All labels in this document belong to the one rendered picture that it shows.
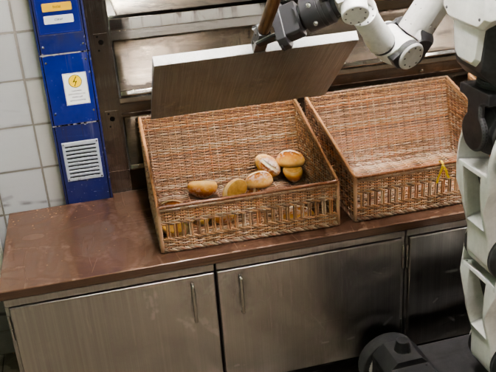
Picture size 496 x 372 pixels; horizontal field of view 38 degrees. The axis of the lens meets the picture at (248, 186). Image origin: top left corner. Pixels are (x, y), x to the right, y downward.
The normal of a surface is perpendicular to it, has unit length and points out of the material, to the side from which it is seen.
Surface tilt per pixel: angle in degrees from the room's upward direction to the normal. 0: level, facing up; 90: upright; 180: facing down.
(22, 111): 90
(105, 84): 90
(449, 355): 0
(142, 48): 70
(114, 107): 90
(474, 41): 91
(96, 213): 0
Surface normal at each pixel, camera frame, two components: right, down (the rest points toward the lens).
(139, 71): 0.20, 0.06
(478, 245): -0.96, 0.20
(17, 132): 0.23, 0.39
